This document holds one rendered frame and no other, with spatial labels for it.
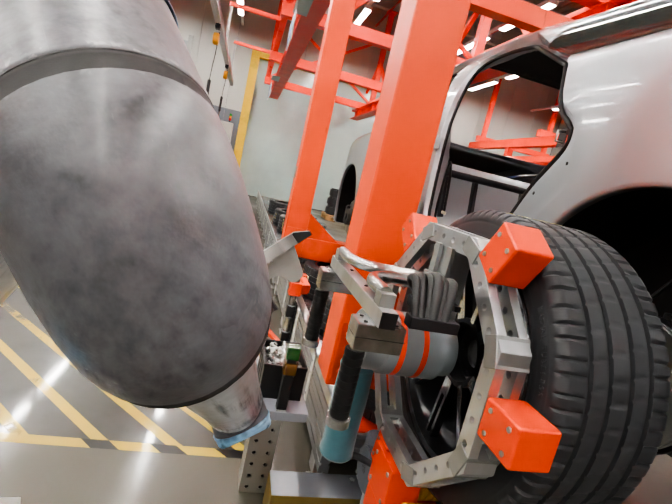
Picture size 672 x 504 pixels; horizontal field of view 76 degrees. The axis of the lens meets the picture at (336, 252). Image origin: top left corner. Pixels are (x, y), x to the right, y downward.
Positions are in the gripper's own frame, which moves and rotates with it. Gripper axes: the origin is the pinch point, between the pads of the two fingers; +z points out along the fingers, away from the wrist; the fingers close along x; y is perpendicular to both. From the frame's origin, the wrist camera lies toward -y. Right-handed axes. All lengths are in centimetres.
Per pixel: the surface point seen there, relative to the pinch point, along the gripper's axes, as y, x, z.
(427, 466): 54, -20, -15
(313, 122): -35, -251, -105
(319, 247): 45, -233, -147
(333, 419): 32.1, -11.6, -20.0
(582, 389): 45, -22, 17
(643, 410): 55, -27, 23
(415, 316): 23.1, -20.6, -0.4
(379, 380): 50, -47, -33
